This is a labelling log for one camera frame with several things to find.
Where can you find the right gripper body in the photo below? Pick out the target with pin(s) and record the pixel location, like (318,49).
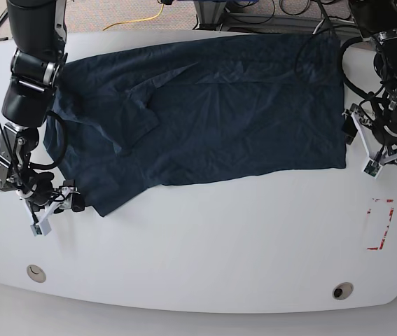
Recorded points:
(43,196)

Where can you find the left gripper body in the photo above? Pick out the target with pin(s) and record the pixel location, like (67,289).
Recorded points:
(378,142)

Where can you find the dark blue t-shirt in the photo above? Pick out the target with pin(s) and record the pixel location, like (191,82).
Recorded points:
(197,112)

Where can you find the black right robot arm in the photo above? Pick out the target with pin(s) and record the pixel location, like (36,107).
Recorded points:
(40,34)

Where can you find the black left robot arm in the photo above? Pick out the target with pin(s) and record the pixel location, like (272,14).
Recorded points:
(377,23)

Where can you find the left table grommet hole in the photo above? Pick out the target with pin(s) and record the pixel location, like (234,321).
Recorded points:
(36,274)

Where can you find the table grommet hole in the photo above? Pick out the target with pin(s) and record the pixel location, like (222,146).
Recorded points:
(36,274)
(342,291)

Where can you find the red tape rectangle marking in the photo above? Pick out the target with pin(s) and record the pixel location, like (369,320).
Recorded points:
(377,222)

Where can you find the right table grommet hole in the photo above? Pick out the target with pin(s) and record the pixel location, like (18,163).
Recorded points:
(342,291)

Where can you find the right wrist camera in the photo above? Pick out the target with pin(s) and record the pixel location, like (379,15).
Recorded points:
(41,228)

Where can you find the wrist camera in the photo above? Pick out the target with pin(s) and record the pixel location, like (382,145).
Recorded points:
(372,168)
(41,228)

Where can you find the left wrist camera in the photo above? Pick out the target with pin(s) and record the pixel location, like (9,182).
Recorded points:
(372,168)

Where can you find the aluminium frame rail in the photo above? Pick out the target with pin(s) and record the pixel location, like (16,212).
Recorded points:
(280,23)

